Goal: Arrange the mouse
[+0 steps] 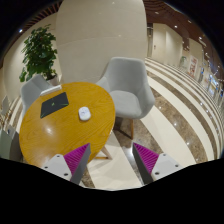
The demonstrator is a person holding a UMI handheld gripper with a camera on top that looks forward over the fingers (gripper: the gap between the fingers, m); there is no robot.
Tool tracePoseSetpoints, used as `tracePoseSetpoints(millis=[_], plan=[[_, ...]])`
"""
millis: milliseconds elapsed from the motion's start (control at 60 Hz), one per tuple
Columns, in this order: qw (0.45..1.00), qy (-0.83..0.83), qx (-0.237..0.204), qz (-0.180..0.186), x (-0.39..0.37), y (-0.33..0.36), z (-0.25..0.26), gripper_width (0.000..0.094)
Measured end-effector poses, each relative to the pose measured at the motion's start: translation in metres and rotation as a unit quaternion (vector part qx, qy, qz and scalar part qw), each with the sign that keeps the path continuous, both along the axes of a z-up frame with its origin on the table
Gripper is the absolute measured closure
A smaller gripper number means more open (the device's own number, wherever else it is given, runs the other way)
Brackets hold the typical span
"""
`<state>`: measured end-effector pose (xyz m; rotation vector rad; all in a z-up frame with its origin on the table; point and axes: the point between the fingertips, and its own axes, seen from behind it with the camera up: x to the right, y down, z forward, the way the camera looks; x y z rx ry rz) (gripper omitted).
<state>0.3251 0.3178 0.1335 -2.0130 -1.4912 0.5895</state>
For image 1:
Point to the gripper purple grey left finger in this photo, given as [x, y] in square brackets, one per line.
[71, 166]

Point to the white computer mouse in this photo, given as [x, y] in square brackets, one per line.
[84, 114]

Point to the grey armchair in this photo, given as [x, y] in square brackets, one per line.
[125, 79]
[32, 89]

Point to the round wooden table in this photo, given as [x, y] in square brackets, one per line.
[62, 131]

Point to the gripper purple grey right finger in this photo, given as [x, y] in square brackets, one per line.
[153, 166]

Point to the grey armchair right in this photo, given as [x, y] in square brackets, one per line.
[125, 79]

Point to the white keyboard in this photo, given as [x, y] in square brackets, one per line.
[51, 90]

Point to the grey armchair left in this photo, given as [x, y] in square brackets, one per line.
[32, 89]

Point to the black mouse pad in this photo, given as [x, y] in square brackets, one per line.
[54, 104]

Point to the grey chair at left edge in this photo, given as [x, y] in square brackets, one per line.
[9, 145]

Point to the green potted plant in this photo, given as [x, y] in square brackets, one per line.
[39, 54]

